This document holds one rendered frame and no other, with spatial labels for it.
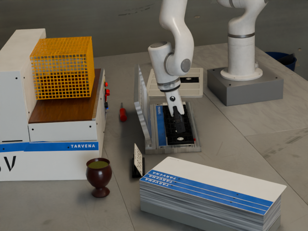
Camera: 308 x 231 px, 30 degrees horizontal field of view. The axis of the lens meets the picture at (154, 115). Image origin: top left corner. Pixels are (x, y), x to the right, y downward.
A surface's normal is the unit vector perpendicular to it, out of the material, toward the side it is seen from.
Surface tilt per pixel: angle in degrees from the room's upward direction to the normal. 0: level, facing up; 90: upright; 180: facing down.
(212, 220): 90
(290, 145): 0
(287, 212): 0
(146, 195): 90
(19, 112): 90
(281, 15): 90
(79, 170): 69
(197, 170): 0
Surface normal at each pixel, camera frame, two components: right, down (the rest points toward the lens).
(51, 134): 0.03, 0.39
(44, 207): -0.04, -0.92
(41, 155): -0.06, 0.04
